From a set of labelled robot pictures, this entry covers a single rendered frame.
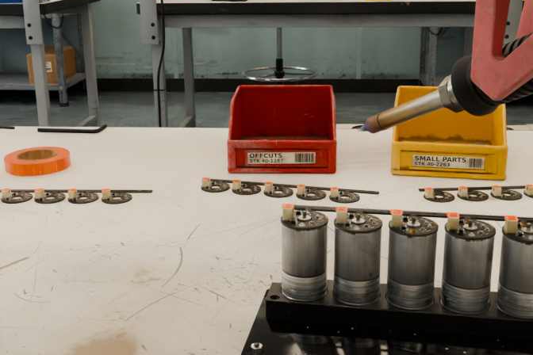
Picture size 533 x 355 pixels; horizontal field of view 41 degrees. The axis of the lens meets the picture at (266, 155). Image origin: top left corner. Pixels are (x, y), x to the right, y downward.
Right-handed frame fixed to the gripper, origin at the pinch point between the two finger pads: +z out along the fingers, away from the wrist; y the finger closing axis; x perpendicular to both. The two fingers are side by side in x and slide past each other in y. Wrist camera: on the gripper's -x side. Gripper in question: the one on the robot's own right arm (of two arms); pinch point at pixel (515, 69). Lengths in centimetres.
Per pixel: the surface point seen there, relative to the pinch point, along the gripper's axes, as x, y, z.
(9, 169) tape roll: -35, 6, 37
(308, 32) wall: -286, -268, 218
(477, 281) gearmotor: 2.0, -4.2, 12.2
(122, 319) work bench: -7.8, 9.1, 22.1
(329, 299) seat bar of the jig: -1.8, 0.8, 16.3
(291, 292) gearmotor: -3.1, 2.4, 16.7
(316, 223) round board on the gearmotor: -4.5, 1.1, 13.1
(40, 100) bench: -201, -61, 173
